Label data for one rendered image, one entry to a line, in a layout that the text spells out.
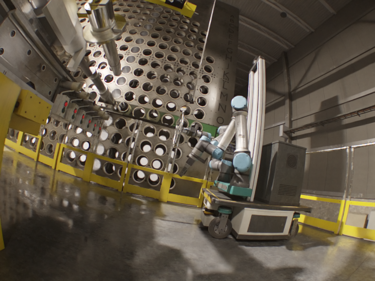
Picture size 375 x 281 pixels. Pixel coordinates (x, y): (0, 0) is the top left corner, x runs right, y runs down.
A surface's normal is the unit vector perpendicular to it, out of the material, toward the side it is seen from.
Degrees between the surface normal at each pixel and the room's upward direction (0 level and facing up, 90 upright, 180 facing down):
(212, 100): 90
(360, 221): 90
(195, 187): 90
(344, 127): 90
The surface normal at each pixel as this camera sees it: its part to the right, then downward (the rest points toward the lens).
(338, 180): -0.95, -0.24
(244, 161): -0.38, -0.12
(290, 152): 0.03, -0.18
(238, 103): -0.37, -0.37
